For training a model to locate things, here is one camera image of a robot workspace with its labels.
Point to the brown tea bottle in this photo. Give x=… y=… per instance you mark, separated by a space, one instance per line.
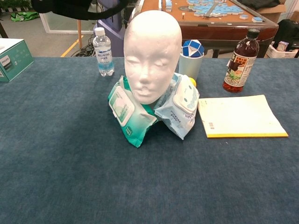
x=240 y=70

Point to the yellow-edged white notebook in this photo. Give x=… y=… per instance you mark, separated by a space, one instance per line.
x=238 y=116

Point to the white plastic basket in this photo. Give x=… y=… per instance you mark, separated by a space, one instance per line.
x=280 y=54

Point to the wooden pole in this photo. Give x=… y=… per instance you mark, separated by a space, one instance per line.
x=79 y=32

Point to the blue tablecloth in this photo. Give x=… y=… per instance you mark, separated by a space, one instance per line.
x=149 y=182

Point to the black cloth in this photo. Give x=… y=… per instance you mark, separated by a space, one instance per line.
x=259 y=3

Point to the black bag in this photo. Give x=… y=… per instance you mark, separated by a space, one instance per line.
x=288 y=30

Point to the clear water bottle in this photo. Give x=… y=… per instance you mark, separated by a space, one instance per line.
x=102 y=53

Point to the blue white snake puzzle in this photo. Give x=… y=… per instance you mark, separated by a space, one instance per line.
x=192 y=47

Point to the light blue wet wipes pack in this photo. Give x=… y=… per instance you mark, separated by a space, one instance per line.
x=180 y=116

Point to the teal cardboard product box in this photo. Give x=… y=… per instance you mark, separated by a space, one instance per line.
x=14 y=58

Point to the light blue cup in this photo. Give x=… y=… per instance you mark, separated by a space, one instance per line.
x=190 y=67

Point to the black baseball cap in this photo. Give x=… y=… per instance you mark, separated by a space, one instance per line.
x=70 y=9

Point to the brown cardboard box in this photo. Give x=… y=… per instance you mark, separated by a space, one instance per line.
x=273 y=12

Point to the green bag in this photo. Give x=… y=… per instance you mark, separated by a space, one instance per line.
x=24 y=16

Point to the white foam mannequin head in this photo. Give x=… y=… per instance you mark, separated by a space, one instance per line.
x=151 y=46

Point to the green wet wipes pack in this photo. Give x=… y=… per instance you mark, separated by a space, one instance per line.
x=130 y=121

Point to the purple blue machine base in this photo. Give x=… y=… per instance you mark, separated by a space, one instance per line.
x=115 y=30

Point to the small printed carton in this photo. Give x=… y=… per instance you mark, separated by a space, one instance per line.
x=282 y=46

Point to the brown mahjong table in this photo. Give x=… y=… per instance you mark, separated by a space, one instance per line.
x=222 y=30

